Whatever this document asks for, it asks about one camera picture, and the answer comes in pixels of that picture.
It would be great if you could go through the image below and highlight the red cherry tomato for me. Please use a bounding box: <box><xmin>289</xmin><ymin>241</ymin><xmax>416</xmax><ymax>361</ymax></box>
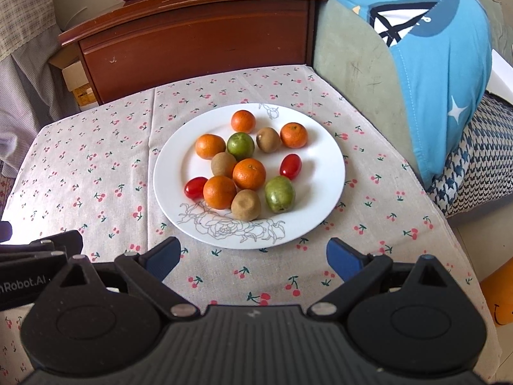
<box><xmin>183</xmin><ymin>176</ymin><xmax>208</xmax><ymax>201</ymax></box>
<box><xmin>279</xmin><ymin>154</ymin><xmax>303</xmax><ymax>181</ymax></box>

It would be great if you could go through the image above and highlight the green sofa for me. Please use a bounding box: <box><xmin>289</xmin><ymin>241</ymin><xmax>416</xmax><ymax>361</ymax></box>
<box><xmin>313</xmin><ymin>0</ymin><xmax>420</xmax><ymax>175</ymax></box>

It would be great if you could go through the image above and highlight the cherry print tablecloth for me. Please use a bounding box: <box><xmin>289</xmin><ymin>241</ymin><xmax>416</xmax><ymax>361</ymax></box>
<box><xmin>0</xmin><ymin>64</ymin><xmax>502</xmax><ymax>385</ymax></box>

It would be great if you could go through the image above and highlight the blue cartoon blanket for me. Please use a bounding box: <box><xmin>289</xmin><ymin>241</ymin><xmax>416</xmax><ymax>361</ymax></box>
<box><xmin>337</xmin><ymin>0</ymin><xmax>492</xmax><ymax>185</ymax></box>

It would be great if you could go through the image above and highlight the small mandarin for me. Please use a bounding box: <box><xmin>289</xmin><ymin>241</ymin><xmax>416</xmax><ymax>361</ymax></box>
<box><xmin>232</xmin><ymin>158</ymin><xmax>266</xmax><ymax>191</ymax></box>
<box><xmin>280</xmin><ymin>123</ymin><xmax>309</xmax><ymax>149</ymax></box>

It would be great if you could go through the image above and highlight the oblong green fruit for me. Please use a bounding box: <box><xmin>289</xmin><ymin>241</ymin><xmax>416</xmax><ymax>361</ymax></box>
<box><xmin>264</xmin><ymin>175</ymin><xmax>296</xmax><ymax>214</ymax></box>

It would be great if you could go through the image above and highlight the white floral plate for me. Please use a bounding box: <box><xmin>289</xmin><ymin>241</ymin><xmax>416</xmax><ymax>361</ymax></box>
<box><xmin>153</xmin><ymin>103</ymin><xmax>346</xmax><ymax>249</ymax></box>

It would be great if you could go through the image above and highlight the open cardboard box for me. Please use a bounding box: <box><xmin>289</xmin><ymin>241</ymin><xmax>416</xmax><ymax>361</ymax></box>
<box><xmin>48</xmin><ymin>44</ymin><xmax>98</xmax><ymax>111</ymax></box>

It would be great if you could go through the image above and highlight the round green fruit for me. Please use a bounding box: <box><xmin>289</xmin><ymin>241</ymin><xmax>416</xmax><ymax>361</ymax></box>
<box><xmin>227</xmin><ymin>132</ymin><xmax>255</xmax><ymax>162</ymax></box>

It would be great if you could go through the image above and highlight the white paper book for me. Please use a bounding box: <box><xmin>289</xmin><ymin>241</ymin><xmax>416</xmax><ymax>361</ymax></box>
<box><xmin>486</xmin><ymin>50</ymin><xmax>513</xmax><ymax>104</ymax></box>

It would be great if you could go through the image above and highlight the orange plastic bag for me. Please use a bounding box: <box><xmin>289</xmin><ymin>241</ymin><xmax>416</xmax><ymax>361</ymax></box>
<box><xmin>480</xmin><ymin>258</ymin><xmax>513</xmax><ymax>327</ymax></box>

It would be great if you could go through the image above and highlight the large front orange mandarin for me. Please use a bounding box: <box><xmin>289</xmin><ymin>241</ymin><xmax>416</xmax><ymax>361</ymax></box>
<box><xmin>195</xmin><ymin>134</ymin><xmax>226</xmax><ymax>160</ymax></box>

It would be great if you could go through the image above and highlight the houndstooth blanket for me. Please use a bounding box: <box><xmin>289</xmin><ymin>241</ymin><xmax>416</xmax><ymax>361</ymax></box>
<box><xmin>427</xmin><ymin>92</ymin><xmax>513</xmax><ymax>217</ymax></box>

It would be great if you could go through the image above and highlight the checked grey curtain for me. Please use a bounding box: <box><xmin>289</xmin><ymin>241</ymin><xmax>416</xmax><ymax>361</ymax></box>
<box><xmin>0</xmin><ymin>0</ymin><xmax>79</xmax><ymax>178</ymax></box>

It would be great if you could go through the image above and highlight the dark wooden cabinet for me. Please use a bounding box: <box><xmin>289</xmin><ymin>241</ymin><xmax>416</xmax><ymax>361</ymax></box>
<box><xmin>59</xmin><ymin>0</ymin><xmax>327</xmax><ymax>103</ymax></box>

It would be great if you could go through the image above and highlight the brown kiwi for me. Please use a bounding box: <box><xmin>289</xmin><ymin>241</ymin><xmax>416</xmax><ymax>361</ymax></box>
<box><xmin>210</xmin><ymin>151</ymin><xmax>237</xmax><ymax>178</ymax></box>
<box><xmin>231</xmin><ymin>190</ymin><xmax>261</xmax><ymax>222</ymax></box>
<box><xmin>256</xmin><ymin>127</ymin><xmax>281</xmax><ymax>154</ymax></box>

